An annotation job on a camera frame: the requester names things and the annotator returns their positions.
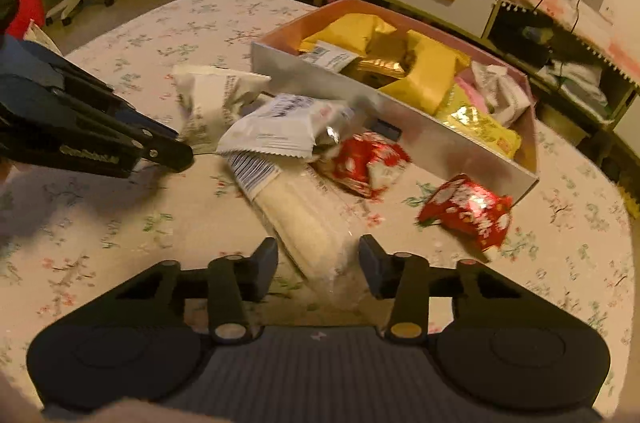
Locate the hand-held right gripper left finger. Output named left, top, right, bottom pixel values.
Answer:
left=116, top=237, right=279, bottom=345

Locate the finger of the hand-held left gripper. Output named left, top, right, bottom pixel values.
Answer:
left=0, top=99, right=195, bottom=180
left=61, top=59, right=179, bottom=142

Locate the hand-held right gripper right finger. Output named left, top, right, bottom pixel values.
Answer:
left=359, top=234, right=521, bottom=345

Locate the clear-wrapped white rice cracker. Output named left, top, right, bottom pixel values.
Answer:
left=227, top=152, right=372, bottom=305

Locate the white text-printed snack packet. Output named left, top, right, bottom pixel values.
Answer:
left=172, top=63, right=272, bottom=154

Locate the pink cardboard box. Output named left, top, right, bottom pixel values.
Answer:
left=250, top=0, right=542, bottom=204

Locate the shiny yellow snack packet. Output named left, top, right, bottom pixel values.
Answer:
left=437, top=85, right=523, bottom=160

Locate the long gold snack packet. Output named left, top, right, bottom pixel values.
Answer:
left=349, top=53, right=409, bottom=80

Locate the white and orange snack packet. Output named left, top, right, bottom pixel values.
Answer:
left=302, top=43, right=359, bottom=72

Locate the red cloth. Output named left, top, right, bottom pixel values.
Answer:
left=9, top=0, right=47, bottom=40

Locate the red snack packet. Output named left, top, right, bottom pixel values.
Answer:
left=417, top=174, right=514, bottom=262
left=329, top=132, right=413, bottom=200

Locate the white snack packet dark logo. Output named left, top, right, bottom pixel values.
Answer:
left=216, top=93, right=357, bottom=162

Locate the pink snack packet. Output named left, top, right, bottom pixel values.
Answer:
left=454, top=68, right=487, bottom=104

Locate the black box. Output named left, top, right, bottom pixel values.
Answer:
left=492, top=5, right=557, bottom=64

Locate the white folded cloth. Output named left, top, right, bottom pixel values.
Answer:
left=547, top=57, right=612, bottom=110

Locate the pink lace cloth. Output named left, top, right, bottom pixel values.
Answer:
left=474, top=0, right=640, bottom=80

